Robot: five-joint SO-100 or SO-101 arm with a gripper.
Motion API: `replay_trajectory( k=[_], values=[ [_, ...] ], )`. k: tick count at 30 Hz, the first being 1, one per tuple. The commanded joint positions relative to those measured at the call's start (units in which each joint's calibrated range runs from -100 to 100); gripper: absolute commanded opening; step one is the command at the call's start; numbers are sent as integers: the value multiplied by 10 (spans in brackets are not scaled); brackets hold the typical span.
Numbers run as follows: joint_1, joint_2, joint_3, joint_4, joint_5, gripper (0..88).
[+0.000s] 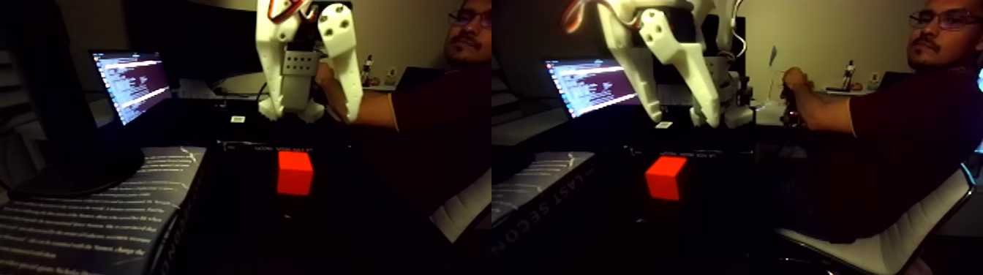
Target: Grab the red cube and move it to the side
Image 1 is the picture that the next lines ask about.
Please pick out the red cube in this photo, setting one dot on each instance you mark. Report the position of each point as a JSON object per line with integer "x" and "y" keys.
{"x": 295, "y": 173}

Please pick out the dark leader arm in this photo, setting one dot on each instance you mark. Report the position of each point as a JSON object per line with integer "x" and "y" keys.
{"x": 789, "y": 115}

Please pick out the small white label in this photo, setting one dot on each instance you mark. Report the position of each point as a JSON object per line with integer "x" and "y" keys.
{"x": 238, "y": 119}

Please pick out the black computer monitor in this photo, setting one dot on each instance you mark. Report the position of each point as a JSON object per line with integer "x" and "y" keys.
{"x": 200, "y": 38}

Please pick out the person's right hand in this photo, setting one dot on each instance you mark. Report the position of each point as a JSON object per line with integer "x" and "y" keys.
{"x": 795, "y": 78}

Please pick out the white side table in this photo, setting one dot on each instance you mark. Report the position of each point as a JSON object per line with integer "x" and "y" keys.
{"x": 845, "y": 92}

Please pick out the black book with white text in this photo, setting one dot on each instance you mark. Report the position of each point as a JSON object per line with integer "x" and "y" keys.
{"x": 92, "y": 230}

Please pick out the black stand with round base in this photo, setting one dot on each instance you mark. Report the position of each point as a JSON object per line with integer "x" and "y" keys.
{"x": 69, "y": 153}

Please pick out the laptop with lit screen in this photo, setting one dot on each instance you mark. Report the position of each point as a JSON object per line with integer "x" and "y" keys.
{"x": 134, "y": 84}

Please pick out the white chair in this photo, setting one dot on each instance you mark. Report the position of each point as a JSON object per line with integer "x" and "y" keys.
{"x": 883, "y": 249}

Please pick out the small figurine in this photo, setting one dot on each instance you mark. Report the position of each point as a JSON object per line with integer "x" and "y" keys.
{"x": 849, "y": 75}

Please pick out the person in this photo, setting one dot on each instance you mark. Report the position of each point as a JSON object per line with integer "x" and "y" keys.
{"x": 906, "y": 153}

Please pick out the black box with white lettering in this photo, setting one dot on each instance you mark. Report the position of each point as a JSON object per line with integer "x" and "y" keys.
{"x": 238, "y": 146}

